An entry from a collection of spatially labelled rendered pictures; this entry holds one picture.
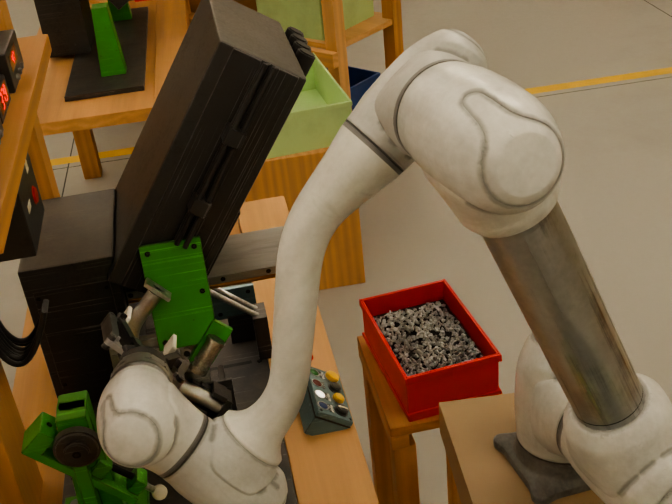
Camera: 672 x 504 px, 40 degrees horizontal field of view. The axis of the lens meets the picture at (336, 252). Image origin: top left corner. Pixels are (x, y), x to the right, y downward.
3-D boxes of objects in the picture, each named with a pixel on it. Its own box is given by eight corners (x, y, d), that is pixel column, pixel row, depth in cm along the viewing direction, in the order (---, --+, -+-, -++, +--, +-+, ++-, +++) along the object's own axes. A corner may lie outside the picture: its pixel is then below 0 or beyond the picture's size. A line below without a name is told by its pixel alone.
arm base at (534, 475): (570, 406, 176) (571, 382, 173) (635, 480, 156) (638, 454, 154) (481, 429, 172) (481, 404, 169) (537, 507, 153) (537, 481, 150)
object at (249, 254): (285, 237, 205) (283, 225, 204) (296, 275, 191) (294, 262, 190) (107, 268, 201) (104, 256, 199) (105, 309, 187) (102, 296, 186)
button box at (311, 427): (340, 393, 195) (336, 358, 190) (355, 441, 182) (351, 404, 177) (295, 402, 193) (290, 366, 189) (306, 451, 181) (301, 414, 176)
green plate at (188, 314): (217, 326, 187) (199, 226, 181) (218, 340, 179) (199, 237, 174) (160, 336, 186) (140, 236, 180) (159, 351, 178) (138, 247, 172)
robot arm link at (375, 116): (326, 103, 122) (365, 133, 110) (419, -3, 120) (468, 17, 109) (390, 161, 129) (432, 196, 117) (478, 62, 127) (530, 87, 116)
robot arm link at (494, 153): (654, 424, 151) (752, 510, 133) (574, 482, 151) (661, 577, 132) (473, 27, 111) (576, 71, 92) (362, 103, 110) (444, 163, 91)
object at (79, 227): (147, 314, 220) (116, 186, 203) (149, 394, 194) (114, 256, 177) (69, 328, 218) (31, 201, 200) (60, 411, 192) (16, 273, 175)
